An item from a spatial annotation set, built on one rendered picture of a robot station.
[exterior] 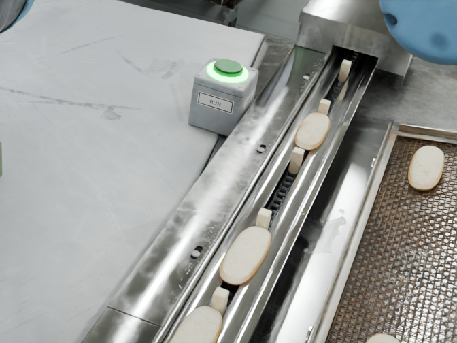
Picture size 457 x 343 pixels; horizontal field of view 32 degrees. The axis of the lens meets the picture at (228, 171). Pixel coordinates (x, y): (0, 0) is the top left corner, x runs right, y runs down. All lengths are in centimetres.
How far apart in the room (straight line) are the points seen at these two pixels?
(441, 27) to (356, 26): 79
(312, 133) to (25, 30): 50
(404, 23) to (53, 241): 53
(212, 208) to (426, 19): 48
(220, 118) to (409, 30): 64
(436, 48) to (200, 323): 39
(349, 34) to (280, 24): 226
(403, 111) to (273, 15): 237
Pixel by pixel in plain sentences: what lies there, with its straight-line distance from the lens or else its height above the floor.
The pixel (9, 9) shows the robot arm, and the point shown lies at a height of 102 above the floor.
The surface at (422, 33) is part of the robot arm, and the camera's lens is 44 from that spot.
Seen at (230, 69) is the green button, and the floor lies 91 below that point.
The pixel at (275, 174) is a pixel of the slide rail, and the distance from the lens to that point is 96.
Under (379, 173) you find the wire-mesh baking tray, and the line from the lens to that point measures 93.
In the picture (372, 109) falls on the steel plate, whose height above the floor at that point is 82.
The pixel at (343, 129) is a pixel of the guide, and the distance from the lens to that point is 106.
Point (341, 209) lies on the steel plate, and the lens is 98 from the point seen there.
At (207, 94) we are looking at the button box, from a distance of 105.
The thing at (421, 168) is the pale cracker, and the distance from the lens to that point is 94.
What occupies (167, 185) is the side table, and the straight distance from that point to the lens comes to 96.
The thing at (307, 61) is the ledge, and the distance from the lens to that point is 121.
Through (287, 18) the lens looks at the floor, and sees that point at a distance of 356.
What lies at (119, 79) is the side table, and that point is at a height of 82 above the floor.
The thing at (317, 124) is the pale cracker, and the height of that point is 86.
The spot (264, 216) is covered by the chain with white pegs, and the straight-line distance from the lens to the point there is 86.
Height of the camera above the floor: 139
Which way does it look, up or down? 34 degrees down
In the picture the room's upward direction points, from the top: 10 degrees clockwise
